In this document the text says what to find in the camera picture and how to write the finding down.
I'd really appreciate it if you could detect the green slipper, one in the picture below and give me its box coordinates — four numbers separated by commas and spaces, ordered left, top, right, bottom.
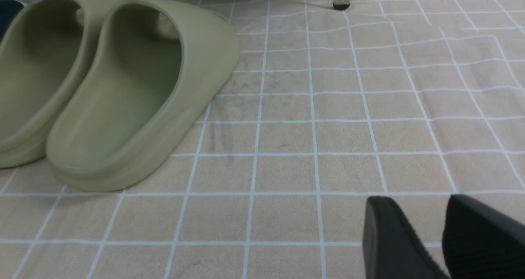
0, 0, 122, 169
46, 0, 240, 192

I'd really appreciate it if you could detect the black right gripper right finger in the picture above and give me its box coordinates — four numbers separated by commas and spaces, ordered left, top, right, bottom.
441, 194, 525, 279

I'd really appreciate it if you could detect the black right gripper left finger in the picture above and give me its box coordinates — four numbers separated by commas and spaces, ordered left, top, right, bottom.
362, 196, 449, 279

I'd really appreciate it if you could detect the green slipper, left one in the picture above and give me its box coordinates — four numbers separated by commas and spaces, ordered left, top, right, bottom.
0, 0, 122, 169

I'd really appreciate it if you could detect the navy canvas shoe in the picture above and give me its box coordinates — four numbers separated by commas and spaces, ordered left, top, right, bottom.
0, 0, 27, 41

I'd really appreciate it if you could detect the green slipper, right one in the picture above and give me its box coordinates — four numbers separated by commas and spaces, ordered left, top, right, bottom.
46, 0, 240, 192

